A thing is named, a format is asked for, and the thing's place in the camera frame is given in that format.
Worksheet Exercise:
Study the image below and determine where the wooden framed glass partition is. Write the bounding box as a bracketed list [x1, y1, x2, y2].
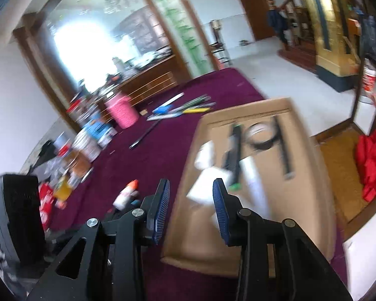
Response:
[13, 0, 220, 123]

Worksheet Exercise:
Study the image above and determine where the thin black pen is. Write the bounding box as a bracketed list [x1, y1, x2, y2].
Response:
[128, 120, 162, 150]

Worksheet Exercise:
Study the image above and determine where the wooden cabinet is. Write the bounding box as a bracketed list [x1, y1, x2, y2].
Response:
[113, 55, 180, 107]

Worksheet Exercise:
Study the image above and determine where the pink ribbed container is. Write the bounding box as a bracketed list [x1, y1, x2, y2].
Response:
[105, 92, 140, 130]

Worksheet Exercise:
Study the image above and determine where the row of jars and boxes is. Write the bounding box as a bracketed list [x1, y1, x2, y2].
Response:
[38, 92, 118, 210]

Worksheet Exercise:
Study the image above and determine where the red cloth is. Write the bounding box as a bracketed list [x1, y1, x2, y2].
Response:
[355, 129, 376, 203]

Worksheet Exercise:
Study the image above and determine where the metal stand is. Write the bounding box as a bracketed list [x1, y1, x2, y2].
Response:
[211, 19, 231, 69]

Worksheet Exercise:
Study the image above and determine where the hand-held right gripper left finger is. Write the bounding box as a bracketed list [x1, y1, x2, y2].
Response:
[27, 178, 171, 301]

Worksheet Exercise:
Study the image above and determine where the dark hanging jacket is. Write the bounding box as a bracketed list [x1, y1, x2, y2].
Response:
[357, 14, 376, 69]

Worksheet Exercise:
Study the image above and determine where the white eraser block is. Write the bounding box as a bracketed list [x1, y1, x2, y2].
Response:
[195, 140, 216, 170]

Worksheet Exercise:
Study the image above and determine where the golden pillar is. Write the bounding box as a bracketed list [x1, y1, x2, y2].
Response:
[296, 0, 361, 92]

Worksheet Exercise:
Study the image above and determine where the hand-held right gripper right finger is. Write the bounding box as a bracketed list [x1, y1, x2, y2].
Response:
[212, 177, 353, 301]

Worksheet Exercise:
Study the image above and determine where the cardboard box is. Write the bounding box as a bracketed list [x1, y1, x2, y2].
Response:
[160, 98, 339, 280]

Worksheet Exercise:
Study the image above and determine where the red packet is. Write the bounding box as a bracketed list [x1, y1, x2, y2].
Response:
[38, 182, 56, 230]

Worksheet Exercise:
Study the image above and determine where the wooden staircase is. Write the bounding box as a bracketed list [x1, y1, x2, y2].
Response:
[279, 0, 321, 73]

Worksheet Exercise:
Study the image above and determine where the brown wooden door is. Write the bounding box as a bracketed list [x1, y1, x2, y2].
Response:
[233, 0, 272, 42]

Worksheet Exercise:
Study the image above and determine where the white tube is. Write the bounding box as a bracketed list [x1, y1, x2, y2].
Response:
[239, 156, 270, 215]

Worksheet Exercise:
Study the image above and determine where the tape roll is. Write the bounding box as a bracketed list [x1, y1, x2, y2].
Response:
[243, 122, 281, 151]

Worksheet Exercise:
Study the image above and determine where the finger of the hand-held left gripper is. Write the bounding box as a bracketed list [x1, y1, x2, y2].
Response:
[102, 207, 133, 225]

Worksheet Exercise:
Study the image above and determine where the green pen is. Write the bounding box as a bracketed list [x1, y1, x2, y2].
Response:
[182, 94, 211, 108]

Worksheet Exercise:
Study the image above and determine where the white glue bottle orange cap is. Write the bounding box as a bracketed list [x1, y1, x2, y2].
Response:
[113, 179, 140, 210]

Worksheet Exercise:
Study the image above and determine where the white bucket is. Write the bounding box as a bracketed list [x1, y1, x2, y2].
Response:
[360, 58, 376, 105]

